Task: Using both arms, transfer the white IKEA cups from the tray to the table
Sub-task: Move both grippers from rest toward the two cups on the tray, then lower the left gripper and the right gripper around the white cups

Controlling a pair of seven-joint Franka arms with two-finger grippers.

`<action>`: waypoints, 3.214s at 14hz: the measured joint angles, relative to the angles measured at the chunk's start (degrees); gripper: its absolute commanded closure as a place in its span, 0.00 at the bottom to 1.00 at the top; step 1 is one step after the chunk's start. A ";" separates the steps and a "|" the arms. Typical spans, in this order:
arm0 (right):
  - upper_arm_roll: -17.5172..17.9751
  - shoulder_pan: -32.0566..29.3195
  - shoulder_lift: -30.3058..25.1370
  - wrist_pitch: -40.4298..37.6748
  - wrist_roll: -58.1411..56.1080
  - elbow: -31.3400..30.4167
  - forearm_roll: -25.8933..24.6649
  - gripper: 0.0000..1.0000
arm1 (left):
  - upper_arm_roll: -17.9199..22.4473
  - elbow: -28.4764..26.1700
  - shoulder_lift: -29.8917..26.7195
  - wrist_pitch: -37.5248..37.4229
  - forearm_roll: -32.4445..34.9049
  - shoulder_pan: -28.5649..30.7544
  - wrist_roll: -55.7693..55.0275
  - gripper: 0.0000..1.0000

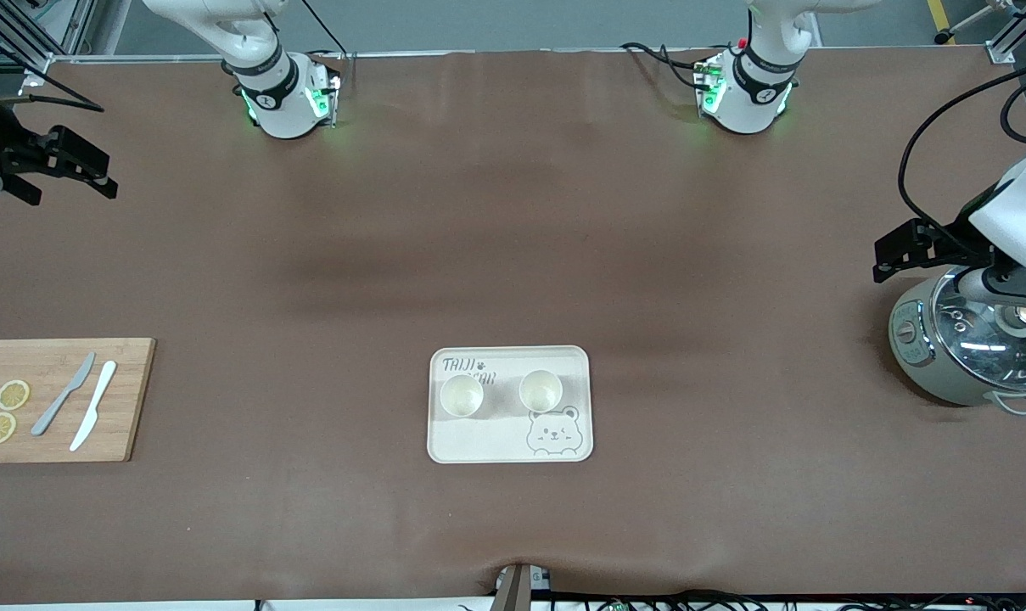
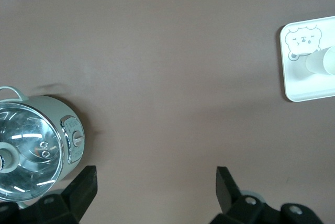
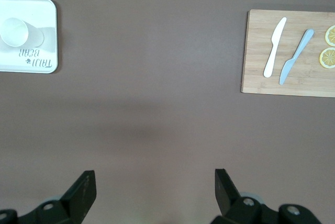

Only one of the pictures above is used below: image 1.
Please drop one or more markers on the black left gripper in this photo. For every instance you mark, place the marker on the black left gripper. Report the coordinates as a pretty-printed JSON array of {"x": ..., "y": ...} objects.
[{"x": 956, "y": 238}]

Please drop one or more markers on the glass pot lid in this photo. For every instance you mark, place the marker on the glass pot lid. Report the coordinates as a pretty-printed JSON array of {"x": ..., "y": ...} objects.
[{"x": 988, "y": 348}]

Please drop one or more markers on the aluminium frame profile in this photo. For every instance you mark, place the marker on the aluminium frame profile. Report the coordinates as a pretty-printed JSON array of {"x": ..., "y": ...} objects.
[
  {"x": 37, "y": 59},
  {"x": 1009, "y": 38}
]

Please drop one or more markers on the white plastic knife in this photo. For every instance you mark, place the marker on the white plastic knife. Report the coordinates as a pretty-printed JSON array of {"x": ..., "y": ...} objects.
[{"x": 95, "y": 403}]

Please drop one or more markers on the brown table mat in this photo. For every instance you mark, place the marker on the brown table mat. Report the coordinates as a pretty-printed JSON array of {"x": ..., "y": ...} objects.
[{"x": 512, "y": 212}]

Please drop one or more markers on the grey clamp bracket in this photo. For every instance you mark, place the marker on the grey clamp bracket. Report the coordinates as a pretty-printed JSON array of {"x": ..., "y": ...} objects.
[{"x": 519, "y": 585}]

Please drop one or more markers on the grey electric cooking pot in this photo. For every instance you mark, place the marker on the grey electric cooking pot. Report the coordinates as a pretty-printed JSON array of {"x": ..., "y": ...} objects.
[{"x": 920, "y": 365}]

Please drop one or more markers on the white IKEA cup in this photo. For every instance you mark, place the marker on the white IKEA cup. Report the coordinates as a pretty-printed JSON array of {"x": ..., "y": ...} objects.
[
  {"x": 462, "y": 395},
  {"x": 541, "y": 391}
]

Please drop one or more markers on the bamboo cutting board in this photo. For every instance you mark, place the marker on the bamboo cutting board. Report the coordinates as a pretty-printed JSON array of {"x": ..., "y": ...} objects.
[{"x": 131, "y": 399}]

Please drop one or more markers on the grey plastic knife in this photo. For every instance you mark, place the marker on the grey plastic knife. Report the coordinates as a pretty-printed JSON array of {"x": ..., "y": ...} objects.
[{"x": 58, "y": 403}]

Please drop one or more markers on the cream bear print tray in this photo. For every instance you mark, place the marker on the cream bear print tray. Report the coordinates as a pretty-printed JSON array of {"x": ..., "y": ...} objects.
[{"x": 496, "y": 437}]

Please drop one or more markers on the green lit connector plate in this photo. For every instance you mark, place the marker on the green lit connector plate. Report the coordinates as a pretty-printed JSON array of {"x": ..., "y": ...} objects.
[
  {"x": 319, "y": 100},
  {"x": 709, "y": 85}
]

